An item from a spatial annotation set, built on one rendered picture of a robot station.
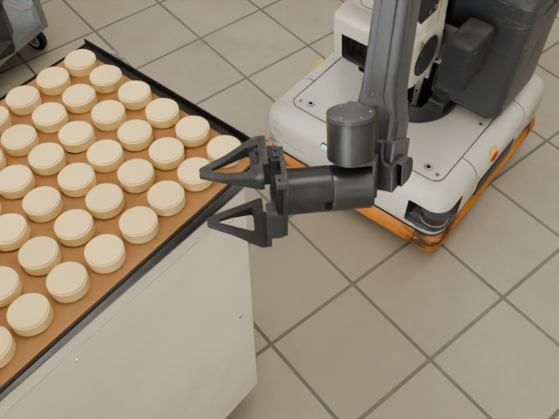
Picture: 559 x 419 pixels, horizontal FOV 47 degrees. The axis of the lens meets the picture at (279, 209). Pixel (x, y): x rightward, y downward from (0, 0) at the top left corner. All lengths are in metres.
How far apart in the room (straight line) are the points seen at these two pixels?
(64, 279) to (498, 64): 1.32
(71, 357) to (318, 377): 0.94
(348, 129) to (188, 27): 2.02
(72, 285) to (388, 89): 0.45
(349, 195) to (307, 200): 0.05
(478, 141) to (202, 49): 1.18
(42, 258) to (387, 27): 0.51
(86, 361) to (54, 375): 0.05
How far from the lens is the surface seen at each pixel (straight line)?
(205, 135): 0.96
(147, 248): 0.86
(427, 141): 1.88
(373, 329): 1.82
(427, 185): 1.77
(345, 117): 0.75
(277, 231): 0.80
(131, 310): 0.95
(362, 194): 0.78
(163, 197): 0.89
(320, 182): 0.77
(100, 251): 0.85
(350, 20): 1.60
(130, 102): 1.03
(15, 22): 2.65
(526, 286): 2.00
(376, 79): 0.83
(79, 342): 0.91
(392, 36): 0.82
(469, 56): 1.65
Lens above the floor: 1.60
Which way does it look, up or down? 52 degrees down
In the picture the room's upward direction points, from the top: straight up
